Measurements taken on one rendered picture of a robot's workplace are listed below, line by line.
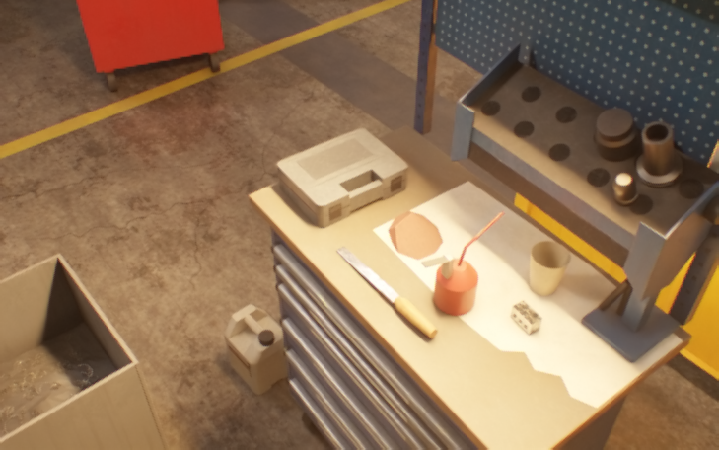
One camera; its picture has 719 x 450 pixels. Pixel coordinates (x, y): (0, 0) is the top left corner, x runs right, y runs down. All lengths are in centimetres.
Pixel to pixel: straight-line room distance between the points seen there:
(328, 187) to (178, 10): 239
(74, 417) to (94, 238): 133
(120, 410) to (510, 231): 112
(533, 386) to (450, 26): 83
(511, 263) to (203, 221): 181
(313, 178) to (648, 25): 79
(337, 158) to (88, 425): 95
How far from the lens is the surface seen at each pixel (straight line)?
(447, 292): 141
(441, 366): 138
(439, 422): 142
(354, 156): 172
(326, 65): 411
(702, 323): 251
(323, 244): 159
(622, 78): 141
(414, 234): 158
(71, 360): 237
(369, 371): 156
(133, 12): 386
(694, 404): 270
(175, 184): 334
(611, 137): 130
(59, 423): 197
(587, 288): 157
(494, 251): 160
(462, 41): 169
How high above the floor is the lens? 206
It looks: 42 degrees down
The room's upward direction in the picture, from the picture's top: straight up
